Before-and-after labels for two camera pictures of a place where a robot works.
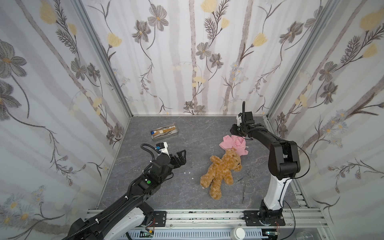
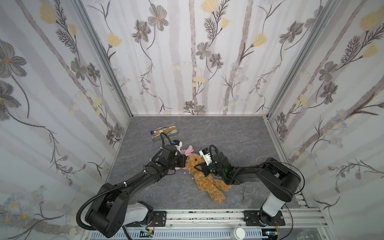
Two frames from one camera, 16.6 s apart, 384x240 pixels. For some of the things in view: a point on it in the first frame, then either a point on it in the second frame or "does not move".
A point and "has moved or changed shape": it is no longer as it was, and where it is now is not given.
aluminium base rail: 218,224 does not move
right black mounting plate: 251,219 does not move
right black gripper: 237,129 to 205,168
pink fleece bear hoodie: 237,142 to 188,150
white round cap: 237,233 does not move
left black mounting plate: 159,218 does not move
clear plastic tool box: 165,131 does not move
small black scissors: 247,184 does not move
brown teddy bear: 221,169 has moved or changed shape
